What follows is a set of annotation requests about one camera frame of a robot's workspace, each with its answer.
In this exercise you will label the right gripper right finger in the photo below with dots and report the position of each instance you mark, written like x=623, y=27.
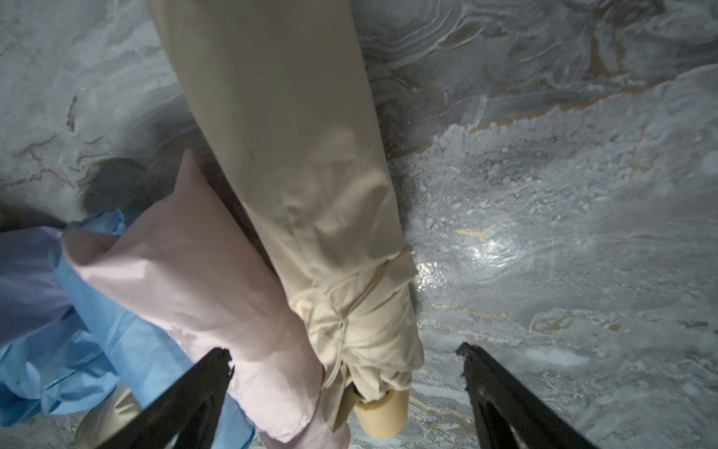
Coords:
x=506, y=412

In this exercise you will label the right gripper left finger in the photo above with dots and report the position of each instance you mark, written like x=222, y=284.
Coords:
x=187, y=414

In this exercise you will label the beige umbrella with wooden handle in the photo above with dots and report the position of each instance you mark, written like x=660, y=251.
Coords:
x=280, y=92

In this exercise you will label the cream sleeved umbrella front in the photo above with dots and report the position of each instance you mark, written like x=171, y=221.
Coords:
x=107, y=418

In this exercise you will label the light blue umbrella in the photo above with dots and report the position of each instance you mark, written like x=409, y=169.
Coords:
x=75, y=363

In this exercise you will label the pink sleeved umbrella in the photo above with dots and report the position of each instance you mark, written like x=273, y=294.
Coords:
x=186, y=266

